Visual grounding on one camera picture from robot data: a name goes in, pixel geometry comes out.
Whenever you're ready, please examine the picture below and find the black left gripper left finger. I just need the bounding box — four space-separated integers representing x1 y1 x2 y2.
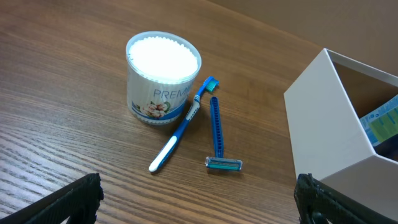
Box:
1 173 104 224

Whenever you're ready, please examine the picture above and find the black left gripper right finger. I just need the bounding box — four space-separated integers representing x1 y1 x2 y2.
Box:
294 174 397 224

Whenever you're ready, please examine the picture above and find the clear spray bottle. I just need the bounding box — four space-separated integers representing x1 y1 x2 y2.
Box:
360 96 398 161

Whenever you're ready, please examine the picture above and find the cotton swab tub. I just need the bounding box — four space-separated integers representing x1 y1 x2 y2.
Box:
126 31 201 125

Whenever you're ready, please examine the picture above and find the white cardboard box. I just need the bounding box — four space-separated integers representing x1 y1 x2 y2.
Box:
284 49 397 220

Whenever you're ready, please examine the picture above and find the blue disposable razor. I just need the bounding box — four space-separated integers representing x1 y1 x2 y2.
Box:
205 96 243 172

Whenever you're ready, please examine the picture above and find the blue white toothbrush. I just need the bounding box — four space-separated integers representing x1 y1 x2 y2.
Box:
149 76 219 173

